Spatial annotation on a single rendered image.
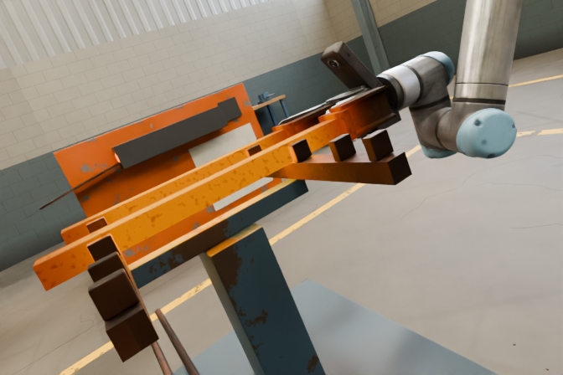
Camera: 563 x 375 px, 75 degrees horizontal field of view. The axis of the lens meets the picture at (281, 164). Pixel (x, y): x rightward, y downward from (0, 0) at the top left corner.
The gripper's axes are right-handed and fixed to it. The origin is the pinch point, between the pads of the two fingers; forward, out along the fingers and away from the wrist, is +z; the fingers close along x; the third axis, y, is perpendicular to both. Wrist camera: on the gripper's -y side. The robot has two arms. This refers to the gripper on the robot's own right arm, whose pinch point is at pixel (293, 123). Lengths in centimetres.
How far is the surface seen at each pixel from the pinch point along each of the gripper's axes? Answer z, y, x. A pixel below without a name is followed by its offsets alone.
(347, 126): 1.9, 1.2, -14.2
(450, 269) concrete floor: -90, 101, 65
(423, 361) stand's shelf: 7.6, 27.2, -20.3
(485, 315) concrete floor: -70, 101, 37
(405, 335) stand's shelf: 5.6, 27.2, -16.2
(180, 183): 19.5, 0.7, -1.4
